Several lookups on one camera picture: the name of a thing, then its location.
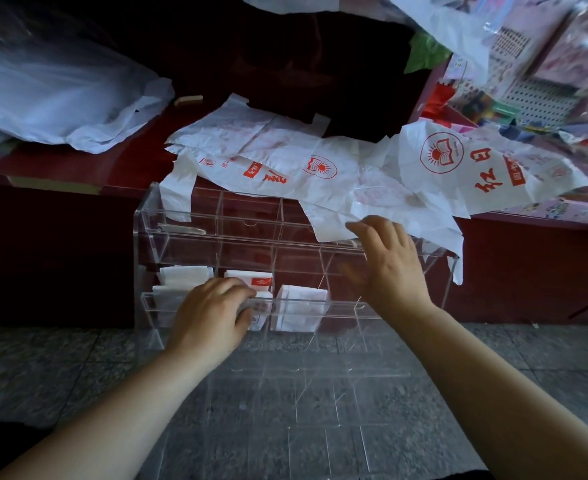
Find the person's right hand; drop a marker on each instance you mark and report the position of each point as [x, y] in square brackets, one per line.
[394, 274]

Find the person's left hand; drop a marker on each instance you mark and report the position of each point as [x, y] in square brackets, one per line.
[204, 319]

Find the person's right middle finger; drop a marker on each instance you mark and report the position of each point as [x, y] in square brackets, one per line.
[380, 230]

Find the person's left thumb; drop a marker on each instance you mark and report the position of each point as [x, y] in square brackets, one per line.
[245, 322]

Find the person's right little finger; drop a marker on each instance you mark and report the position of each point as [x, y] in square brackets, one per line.
[415, 254]

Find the person's right thumb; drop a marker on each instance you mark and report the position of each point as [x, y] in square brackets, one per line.
[356, 277]

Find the clear acrylic compartment organizer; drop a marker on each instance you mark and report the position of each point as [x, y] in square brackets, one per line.
[294, 394]

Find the person's right forearm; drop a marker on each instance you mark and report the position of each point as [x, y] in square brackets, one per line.
[499, 394]

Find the person's left forearm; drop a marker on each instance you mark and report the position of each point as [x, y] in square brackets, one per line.
[113, 419]

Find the plain crumpled white plastic bag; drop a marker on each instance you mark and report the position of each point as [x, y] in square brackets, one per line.
[404, 214]

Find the folded white bag red label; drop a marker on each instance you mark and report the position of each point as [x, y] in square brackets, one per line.
[254, 280]

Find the folded white bag bundle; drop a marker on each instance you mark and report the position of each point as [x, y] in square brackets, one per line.
[186, 277]
[166, 304]
[301, 307]

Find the white plastic bag round emblem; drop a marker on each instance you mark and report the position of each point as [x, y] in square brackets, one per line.
[474, 164]

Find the white plastic bag red print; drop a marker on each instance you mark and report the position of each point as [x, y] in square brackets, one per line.
[274, 159]

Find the pink printed sheet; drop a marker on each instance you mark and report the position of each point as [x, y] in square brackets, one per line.
[554, 210]

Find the green plastic bag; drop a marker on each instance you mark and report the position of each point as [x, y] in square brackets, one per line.
[426, 52]

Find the dark red wooden counter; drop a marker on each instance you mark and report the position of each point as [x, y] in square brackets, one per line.
[48, 244]

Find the hanging white plastic bag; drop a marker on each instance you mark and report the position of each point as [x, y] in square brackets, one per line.
[449, 24]

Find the display of colourful sticker sheets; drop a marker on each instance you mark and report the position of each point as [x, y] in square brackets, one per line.
[549, 69]

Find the small beige wooden stick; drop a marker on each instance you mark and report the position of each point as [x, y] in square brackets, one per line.
[189, 100]

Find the large translucent white plastic bag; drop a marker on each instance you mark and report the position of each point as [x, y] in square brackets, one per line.
[48, 94]

